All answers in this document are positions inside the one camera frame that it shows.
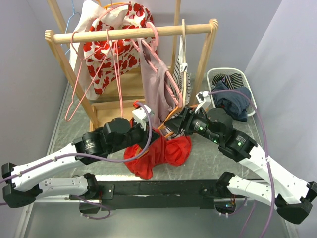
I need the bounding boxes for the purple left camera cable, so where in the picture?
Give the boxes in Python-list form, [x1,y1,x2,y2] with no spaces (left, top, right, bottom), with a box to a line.
[0,102,153,206]

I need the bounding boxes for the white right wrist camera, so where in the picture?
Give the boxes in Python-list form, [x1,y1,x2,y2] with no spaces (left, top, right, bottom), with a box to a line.
[195,91,212,113]

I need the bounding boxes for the beige wooden hanger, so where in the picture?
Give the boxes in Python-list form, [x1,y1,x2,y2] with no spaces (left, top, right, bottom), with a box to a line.
[181,18,188,106]

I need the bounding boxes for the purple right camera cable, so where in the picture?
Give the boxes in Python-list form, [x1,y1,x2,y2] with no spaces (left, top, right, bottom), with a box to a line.
[209,89,275,238]

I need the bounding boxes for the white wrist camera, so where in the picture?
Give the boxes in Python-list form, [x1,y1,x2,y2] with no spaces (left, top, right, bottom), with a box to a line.
[132,105,154,130]
[195,91,212,113]

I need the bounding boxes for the red floral white dress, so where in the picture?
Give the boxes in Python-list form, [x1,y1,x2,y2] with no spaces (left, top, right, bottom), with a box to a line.
[83,1,154,100]

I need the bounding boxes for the navy blue tank top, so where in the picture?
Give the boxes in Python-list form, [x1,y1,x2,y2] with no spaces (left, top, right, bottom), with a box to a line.
[212,82,250,122]

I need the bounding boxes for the white garment behind rack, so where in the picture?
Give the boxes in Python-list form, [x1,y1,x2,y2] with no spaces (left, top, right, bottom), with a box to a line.
[69,0,105,100]

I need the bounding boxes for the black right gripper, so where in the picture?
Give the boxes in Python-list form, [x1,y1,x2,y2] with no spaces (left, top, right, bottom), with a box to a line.
[163,105,222,144]

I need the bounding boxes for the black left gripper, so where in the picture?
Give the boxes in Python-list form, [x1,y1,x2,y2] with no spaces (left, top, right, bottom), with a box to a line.
[109,119,161,154]

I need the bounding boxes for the purple camera cable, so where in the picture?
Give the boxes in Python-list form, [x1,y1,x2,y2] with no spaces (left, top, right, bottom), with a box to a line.
[209,89,275,238]
[0,102,153,206]

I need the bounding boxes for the pale pink tank top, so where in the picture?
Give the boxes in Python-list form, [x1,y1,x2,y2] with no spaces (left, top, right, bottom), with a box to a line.
[140,46,175,128]

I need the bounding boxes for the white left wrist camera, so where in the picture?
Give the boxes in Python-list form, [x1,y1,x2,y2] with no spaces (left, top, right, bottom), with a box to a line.
[132,105,154,130]

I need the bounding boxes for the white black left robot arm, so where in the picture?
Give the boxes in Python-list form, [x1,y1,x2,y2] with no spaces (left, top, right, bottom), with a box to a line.
[1,118,160,208]

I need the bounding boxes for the red tank top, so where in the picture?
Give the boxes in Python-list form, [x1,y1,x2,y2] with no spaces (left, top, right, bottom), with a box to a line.
[123,100,193,180]

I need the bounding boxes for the wooden clothes rack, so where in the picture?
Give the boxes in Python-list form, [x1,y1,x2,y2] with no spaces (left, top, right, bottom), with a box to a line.
[45,2,218,129]

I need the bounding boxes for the blue wire hanger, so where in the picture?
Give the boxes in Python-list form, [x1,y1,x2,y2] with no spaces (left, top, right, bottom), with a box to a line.
[64,0,80,55]

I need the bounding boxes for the dark striped tank top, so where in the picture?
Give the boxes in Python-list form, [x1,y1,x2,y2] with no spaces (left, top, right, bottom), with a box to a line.
[211,73,244,90]

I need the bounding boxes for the white perforated plastic basket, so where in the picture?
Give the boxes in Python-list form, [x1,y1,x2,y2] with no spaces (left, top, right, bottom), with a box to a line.
[206,67,256,122]

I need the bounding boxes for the white black striped tank top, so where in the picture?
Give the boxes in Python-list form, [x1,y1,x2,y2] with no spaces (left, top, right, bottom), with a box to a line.
[172,36,192,106]

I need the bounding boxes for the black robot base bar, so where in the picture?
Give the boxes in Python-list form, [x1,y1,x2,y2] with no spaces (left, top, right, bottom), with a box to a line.
[69,179,238,211]

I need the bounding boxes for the pink plastic hanger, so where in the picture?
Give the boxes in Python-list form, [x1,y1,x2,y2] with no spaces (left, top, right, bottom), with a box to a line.
[131,22,185,108]

